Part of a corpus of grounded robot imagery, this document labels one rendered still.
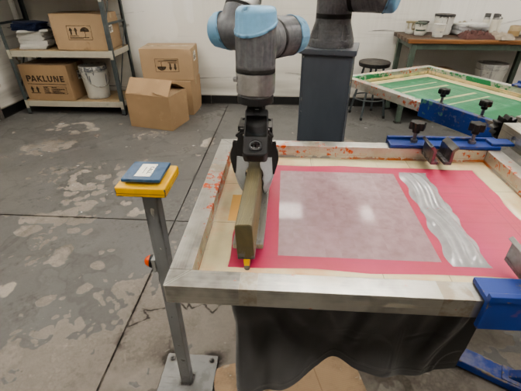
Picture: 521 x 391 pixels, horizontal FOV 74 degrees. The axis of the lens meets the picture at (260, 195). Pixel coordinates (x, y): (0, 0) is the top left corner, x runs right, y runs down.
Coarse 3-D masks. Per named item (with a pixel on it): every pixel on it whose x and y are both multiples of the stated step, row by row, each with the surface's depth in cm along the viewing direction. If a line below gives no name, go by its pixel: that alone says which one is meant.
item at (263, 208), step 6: (264, 198) 76; (264, 204) 73; (264, 210) 71; (264, 216) 70; (264, 222) 68; (258, 228) 66; (264, 228) 66; (234, 234) 65; (258, 234) 65; (234, 240) 64; (258, 240) 63; (234, 246) 63; (258, 246) 63
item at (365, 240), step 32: (288, 224) 73; (320, 224) 73; (352, 224) 73; (384, 224) 73; (416, 224) 73; (480, 224) 73; (512, 224) 73; (256, 256) 65; (288, 256) 65; (320, 256) 65; (352, 256) 65; (384, 256) 65; (416, 256) 65
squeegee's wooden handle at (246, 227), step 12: (252, 168) 74; (252, 180) 69; (252, 192) 65; (240, 204) 62; (252, 204) 62; (240, 216) 59; (252, 216) 59; (240, 228) 57; (252, 228) 57; (240, 240) 58; (252, 240) 58; (240, 252) 60; (252, 252) 60
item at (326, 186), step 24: (288, 168) 95; (312, 168) 95; (336, 168) 95; (360, 168) 95; (384, 168) 95; (408, 168) 95; (288, 192) 84; (312, 192) 84; (336, 192) 84; (360, 192) 84; (384, 192) 84; (408, 192) 84; (456, 192) 84; (480, 192) 84
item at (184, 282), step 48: (288, 144) 100; (336, 144) 100; (384, 144) 100; (192, 240) 63; (192, 288) 54; (240, 288) 53; (288, 288) 53; (336, 288) 53; (384, 288) 53; (432, 288) 53
